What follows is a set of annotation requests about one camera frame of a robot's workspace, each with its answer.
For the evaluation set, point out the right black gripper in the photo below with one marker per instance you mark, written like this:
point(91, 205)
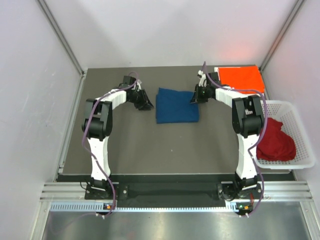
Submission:
point(196, 98)

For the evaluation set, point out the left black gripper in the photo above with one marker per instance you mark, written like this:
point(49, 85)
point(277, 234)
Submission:
point(144, 100)

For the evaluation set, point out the red t shirt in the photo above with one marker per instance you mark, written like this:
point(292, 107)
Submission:
point(276, 145)

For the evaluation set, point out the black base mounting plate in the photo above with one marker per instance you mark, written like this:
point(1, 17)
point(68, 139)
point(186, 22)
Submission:
point(129, 191)

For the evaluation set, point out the white plastic basket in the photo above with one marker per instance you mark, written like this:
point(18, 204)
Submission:
point(285, 112)

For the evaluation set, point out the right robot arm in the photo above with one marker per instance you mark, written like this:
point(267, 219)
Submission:
point(248, 123)

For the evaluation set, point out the grey slotted cable duct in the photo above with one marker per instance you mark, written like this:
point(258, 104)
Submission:
point(105, 207)

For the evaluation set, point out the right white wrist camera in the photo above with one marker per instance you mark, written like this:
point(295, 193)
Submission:
point(202, 79)

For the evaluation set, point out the blue t shirt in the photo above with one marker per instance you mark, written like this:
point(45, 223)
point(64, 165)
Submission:
point(174, 106)

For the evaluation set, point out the folded orange t shirt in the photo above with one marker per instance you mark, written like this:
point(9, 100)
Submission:
point(244, 77)

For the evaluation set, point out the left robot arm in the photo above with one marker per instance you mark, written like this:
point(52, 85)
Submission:
point(97, 127)

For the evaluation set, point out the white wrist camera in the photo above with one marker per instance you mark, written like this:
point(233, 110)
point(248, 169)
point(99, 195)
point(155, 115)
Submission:
point(137, 86)
point(202, 79)

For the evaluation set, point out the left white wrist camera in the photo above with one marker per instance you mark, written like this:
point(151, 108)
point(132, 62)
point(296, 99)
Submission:
point(137, 86)

